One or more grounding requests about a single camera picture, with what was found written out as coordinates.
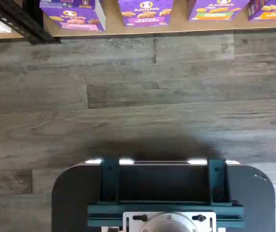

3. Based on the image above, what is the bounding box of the purple Annie's box pink patch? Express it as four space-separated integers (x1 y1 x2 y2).
39 0 107 32

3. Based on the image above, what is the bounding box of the wooden shelf board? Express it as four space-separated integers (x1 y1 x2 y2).
0 30 32 44
43 11 276 40

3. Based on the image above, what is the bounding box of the purple Annie's box green patch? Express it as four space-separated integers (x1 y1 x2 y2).
187 0 248 21

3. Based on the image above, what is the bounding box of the black metal shelf rack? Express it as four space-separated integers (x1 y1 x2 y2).
0 0 61 45

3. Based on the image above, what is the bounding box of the purple Annie's box yellow patch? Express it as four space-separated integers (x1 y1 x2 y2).
247 0 276 21

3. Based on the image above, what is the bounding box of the teal aluminium base frame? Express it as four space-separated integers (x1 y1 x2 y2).
87 158 245 229

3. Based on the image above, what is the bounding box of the dark rounded base plate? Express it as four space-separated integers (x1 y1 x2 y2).
52 159 276 232

